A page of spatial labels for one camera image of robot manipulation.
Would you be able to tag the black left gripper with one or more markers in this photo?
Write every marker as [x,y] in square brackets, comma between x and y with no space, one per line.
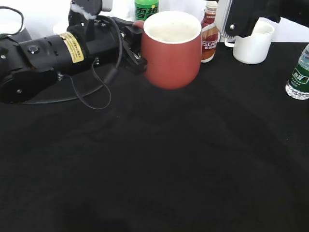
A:
[107,40]

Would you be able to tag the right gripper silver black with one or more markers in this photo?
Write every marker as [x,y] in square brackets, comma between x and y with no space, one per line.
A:
[238,17]

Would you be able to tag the red ceramic mug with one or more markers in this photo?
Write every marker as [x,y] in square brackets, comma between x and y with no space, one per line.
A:
[171,44]

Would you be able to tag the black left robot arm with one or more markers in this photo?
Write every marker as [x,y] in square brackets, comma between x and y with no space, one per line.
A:
[27,68]

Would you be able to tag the green sprite bottle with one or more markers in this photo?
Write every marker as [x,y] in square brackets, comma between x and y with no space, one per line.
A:
[145,8]

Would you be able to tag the yellow paper cup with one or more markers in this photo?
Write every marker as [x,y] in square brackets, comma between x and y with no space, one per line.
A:
[60,28]

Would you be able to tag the brown nescafe coffee bottle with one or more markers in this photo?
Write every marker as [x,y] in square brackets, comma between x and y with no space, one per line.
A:
[209,33]

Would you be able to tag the white ceramic mug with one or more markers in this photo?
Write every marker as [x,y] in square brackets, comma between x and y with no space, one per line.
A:
[254,49]

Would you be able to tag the water bottle green label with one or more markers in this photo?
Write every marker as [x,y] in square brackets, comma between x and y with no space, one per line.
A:
[297,86]

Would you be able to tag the grey ceramic mug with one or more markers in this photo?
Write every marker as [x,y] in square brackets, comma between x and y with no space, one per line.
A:
[11,27]

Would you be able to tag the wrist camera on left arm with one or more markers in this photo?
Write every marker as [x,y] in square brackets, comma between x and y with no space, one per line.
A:
[83,14]

